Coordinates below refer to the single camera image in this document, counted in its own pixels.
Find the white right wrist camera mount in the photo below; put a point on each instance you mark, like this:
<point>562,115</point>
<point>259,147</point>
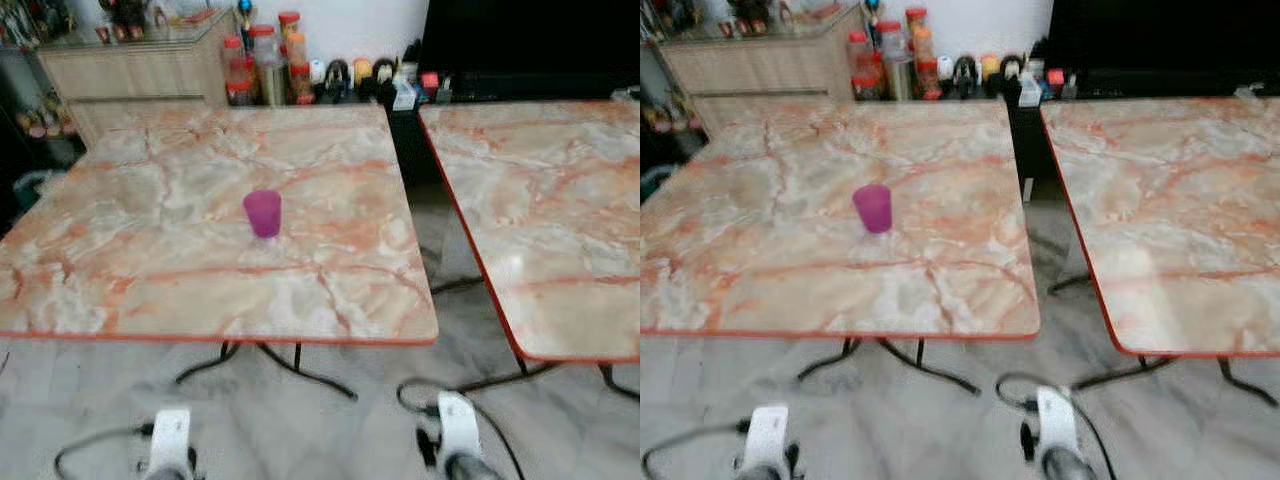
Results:
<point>1057,420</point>
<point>460,425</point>

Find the red-lidded orange jar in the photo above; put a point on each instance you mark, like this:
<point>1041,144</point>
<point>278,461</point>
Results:
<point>291,40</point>
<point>917,35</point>

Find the small red-lidded jar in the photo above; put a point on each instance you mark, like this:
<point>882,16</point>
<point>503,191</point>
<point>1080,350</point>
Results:
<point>928,80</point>
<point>300,85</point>

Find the small white cup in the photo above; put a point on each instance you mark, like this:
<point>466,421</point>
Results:
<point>944,67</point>
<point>317,72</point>

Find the red-lidded clear plastic jar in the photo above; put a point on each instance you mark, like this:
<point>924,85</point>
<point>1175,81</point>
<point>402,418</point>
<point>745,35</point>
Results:
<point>236,72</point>
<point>860,66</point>

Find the tall red-lidded steel container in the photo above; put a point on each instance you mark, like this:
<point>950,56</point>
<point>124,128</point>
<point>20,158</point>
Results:
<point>266,65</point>
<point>893,60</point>

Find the small red object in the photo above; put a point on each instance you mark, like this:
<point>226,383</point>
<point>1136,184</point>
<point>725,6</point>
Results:
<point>1055,80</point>
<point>430,82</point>

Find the purple plastic cup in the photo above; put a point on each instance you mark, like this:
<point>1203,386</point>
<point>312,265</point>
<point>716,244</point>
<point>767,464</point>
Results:
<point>873,208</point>
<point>262,213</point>

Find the black television screen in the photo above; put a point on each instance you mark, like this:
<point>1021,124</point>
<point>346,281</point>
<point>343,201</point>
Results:
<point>530,40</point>
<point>1160,40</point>

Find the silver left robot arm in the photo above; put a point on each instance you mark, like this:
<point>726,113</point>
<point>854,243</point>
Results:
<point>170,475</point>
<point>763,475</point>

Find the light wooden cabinet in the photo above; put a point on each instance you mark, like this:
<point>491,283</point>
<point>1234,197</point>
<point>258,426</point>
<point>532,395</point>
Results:
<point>140,70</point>
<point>760,65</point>

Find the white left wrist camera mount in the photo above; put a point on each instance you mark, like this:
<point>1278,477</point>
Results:
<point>170,435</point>
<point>765,435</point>

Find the small white box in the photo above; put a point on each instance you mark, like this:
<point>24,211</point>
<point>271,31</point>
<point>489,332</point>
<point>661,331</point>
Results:
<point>1030,92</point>
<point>404,94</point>

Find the black metal table base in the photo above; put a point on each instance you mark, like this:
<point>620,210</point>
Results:
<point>500,378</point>
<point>300,372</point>
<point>925,368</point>
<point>1120,375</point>

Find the yellow round object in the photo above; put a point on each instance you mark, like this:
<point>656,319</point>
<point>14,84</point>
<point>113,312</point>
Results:
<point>361,70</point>
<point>989,65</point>

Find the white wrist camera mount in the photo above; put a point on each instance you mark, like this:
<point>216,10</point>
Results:
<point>170,435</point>
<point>765,435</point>
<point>460,425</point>
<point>1057,420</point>

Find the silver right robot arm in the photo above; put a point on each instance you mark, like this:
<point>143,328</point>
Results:
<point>472,469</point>
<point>1067,466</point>

